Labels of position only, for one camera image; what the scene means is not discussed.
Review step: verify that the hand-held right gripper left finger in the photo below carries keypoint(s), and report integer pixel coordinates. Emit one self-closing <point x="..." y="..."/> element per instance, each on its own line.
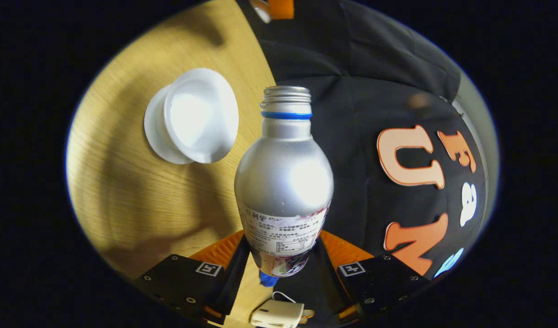
<point x="235" y="282"/>

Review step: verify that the blue cloth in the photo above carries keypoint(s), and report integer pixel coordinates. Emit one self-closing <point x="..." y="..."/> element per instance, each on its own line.
<point x="268" y="279"/>

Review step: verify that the white teacup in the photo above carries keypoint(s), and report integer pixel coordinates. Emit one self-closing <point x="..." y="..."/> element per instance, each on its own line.
<point x="197" y="118"/>

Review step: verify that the white saucer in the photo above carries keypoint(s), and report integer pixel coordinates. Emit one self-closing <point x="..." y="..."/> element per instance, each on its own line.
<point x="156" y="132"/>

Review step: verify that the silver water bottle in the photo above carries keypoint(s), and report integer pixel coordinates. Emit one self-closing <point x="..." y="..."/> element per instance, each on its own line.
<point x="283" y="182"/>

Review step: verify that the white toaster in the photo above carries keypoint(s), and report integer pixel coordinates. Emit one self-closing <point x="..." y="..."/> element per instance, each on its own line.
<point x="276" y="314"/>

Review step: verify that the brown bread slice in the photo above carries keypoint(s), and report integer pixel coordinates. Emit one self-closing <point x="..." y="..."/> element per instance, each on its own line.
<point x="308" y="314"/>

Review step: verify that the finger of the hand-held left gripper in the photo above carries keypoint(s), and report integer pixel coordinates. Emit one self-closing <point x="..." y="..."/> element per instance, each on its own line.
<point x="282" y="9"/>

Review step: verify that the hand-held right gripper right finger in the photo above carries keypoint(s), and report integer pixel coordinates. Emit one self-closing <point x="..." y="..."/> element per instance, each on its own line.
<point x="383" y="280"/>

